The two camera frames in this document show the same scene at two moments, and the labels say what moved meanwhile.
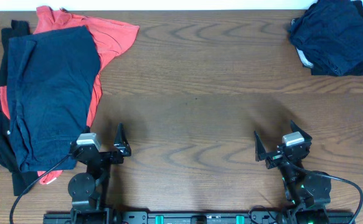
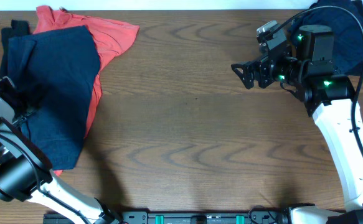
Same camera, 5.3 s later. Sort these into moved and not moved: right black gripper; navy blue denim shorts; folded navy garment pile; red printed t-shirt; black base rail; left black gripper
Moved: right black gripper; left black gripper
Not moved: red printed t-shirt; folded navy garment pile; navy blue denim shorts; black base rail
